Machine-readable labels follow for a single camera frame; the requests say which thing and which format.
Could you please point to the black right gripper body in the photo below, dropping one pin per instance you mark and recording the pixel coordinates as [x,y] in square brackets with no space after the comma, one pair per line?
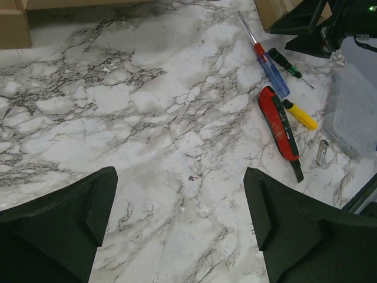
[355,19]

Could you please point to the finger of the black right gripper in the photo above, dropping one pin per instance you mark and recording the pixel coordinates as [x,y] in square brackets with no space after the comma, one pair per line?
[298,17]
[314,44]

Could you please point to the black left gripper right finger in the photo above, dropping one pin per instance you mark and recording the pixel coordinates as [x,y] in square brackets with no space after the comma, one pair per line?
[305,240]

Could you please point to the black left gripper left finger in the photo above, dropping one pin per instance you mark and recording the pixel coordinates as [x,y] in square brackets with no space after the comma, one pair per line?
[54,238]

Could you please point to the red black utility knife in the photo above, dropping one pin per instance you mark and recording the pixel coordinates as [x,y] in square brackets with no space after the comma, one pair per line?
[275,115]

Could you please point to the brown cardboard express box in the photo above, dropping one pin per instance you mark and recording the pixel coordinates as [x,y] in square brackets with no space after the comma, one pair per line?
[15,31]

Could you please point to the clear plastic screw box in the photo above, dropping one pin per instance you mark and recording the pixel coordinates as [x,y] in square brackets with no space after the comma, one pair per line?
[350,114]

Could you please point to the green black screwdriver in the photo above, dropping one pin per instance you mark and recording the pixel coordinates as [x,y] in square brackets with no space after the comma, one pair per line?
[277,57]

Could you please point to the blue red screwdriver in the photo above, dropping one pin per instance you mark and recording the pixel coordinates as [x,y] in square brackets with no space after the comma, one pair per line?
[266,63]

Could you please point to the small silver metal piece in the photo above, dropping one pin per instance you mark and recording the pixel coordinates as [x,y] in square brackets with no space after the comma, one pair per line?
[323,146]

